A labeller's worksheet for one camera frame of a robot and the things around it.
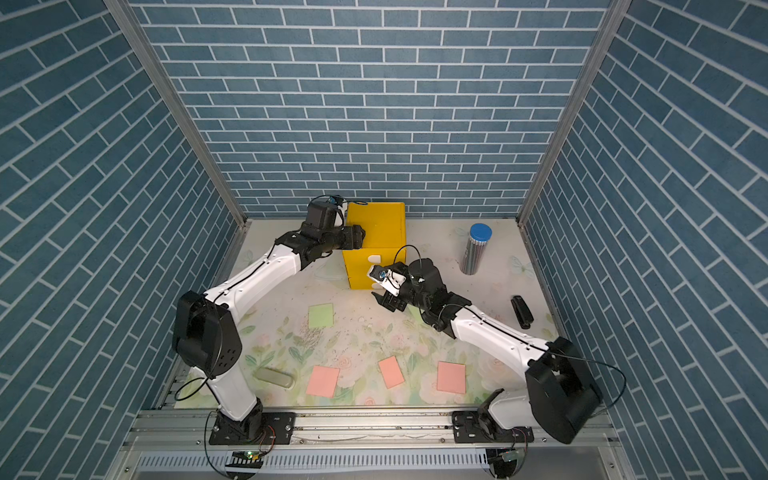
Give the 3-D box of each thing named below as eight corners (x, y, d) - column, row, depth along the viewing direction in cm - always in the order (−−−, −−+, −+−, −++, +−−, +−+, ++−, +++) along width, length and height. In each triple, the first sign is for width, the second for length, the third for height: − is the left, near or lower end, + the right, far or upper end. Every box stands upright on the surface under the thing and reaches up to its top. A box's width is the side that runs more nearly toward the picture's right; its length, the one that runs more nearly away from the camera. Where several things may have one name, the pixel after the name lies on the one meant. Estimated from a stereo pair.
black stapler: (517, 328, 94) (522, 321, 91) (510, 302, 100) (515, 295, 97) (529, 328, 94) (534, 322, 91) (521, 302, 100) (526, 295, 97)
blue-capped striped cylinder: (462, 275, 106) (473, 239, 91) (459, 259, 110) (469, 223, 95) (481, 275, 106) (495, 239, 91) (477, 260, 110) (490, 223, 96)
